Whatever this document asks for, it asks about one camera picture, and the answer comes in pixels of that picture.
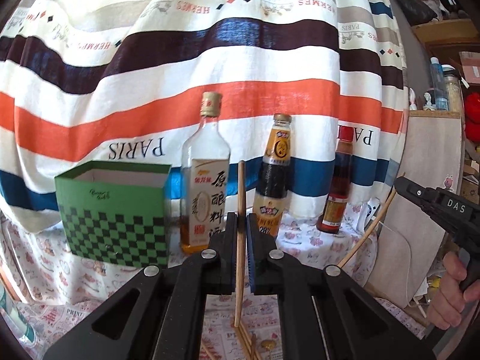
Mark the light bamboo chopstick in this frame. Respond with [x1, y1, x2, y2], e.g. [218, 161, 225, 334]
[234, 322, 262, 360]
[337, 187, 397, 269]
[201, 340, 216, 360]

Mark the bamboo chopstick gripper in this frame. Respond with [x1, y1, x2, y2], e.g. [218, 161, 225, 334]
[233, 160, 247, 328]

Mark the person's right hand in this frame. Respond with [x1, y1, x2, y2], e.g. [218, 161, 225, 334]
[427, 252, 479, 331]

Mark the beige cushion panel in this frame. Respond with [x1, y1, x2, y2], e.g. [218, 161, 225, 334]
[368, 111, 465, 308]

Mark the red-capped brown sauce bottle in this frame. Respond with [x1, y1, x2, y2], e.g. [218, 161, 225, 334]
[316, 137, 353, 234]

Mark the Christmas print tablecloth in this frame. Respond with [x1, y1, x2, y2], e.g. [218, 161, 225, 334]
[16, 294, 287, 359]

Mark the green checkered paper box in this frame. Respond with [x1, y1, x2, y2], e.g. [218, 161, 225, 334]
[55, 161, 171, 268]

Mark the dark soy sauce bottle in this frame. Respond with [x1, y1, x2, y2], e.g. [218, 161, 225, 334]
[253, 113, 291, 238]

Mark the clear cooking wine bottle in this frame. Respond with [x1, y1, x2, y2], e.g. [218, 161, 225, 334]
[180, 92, 231, 254]

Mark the striped Paris Hermes cloth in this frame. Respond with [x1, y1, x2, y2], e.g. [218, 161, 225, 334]
[1, 0, 408, 233]

